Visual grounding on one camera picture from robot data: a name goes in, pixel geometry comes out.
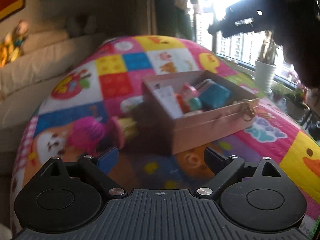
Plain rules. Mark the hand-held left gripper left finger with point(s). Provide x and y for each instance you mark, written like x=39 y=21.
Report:
x=108 y=160

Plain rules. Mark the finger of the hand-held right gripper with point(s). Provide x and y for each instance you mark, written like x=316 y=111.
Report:
x=230 y=28

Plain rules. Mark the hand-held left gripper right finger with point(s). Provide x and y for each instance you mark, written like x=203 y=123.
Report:
x=216 y=161

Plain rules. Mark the pink wooden toy box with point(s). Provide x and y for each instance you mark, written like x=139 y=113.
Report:
x=212 y=127

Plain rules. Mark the teal toy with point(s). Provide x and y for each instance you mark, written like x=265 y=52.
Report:
x=195 y=104

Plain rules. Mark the blue tissue pack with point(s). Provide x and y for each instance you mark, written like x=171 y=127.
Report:
x=215 y=96

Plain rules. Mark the red pink toy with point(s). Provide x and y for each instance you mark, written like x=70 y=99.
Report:
x=190 y=91

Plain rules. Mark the white paper card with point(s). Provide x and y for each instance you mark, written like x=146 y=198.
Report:
x=168 y=100

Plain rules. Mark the tall green plant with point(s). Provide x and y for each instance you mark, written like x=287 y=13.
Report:
x=268 y=47

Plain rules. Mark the pink and yellow toy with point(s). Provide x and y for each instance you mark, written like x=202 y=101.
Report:
x=87 y=130

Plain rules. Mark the green white hanging garment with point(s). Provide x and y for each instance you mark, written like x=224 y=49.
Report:
x=183 y=17

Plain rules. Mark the white plant pot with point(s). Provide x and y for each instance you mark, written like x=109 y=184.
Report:
x=265 y=76

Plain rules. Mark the small potted plants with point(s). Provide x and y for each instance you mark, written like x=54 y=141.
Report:
x=290 y=100

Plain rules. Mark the brown curtain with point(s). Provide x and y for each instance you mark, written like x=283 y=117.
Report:
x=152 y=7

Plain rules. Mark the colourful cartoon play mat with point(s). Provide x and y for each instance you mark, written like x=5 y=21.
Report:
x=130 y=62

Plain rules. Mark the beige sofa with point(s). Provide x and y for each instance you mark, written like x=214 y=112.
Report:
x=30 y=75

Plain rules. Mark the orange bear plush toy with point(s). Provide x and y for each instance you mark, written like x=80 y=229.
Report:
x=7 y=51

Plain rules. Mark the plush doll green clothes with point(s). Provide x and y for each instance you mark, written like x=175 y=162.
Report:
x=21 y=33

